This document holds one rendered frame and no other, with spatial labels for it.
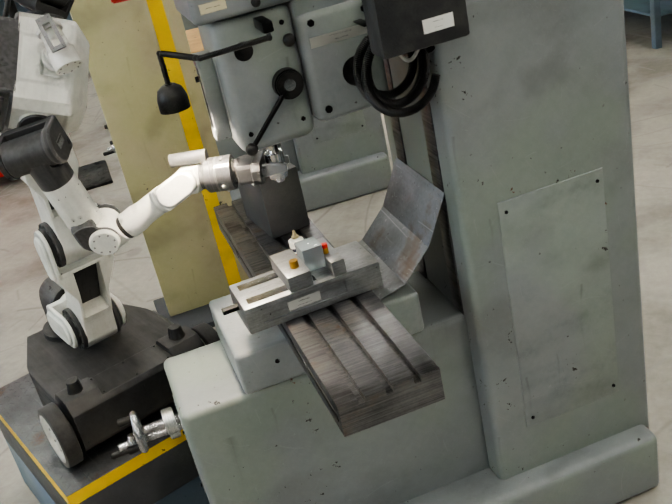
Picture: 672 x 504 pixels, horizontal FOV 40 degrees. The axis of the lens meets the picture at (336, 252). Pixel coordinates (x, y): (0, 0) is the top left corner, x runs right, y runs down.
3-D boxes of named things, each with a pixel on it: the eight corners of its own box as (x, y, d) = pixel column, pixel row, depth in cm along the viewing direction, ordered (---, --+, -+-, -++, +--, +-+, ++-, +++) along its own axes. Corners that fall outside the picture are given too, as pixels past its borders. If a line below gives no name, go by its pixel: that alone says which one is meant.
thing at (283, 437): (236, 591, 255) (177, 419, 229) (213, 519, 283) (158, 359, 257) (495, 484, 272) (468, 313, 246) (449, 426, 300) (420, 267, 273)
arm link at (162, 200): (200, 187, 227) (160, 218, 230) (207, 178, 235) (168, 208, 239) (183, 167, 225) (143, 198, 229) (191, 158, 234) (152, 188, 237)
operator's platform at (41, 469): (24, 482, 341) (-16, 395, 323) (182, 393, 373) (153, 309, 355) (109, 596, 281) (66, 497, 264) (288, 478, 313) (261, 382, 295)
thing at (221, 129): (217, 141, 220) (193, 56, 211) (213, 137, 224) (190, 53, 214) (233, 136, 221) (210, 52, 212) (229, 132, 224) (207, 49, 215)
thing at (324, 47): (319, 125, 216) (295, 15, 204) (291, 101, 237) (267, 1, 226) (393, 102, 220) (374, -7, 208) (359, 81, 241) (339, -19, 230)
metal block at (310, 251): (307, 273, 223) (301, 251, 220) (299, 264, 228) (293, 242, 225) (326, 266, 224) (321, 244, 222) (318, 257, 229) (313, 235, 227)
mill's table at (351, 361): (343, 438, 190) (336, 407, 186) (218, 229, 298) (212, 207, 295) (445, 399, 195) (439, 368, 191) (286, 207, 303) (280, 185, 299)
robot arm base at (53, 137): (19, 193, 224) (-10, 166, 215) (20, 152, 231) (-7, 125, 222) (74, 174, 222) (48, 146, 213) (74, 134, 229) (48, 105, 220)
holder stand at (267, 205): (273, 239, 264) (256, 176, 255) (246, 217, 282) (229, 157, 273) (310, 225, 267) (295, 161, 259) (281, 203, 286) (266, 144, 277)
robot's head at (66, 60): (53, 81, 219) (58, 66, 211) (33, 44, 220) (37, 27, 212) (78, 73, 222) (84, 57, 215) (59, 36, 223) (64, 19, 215)
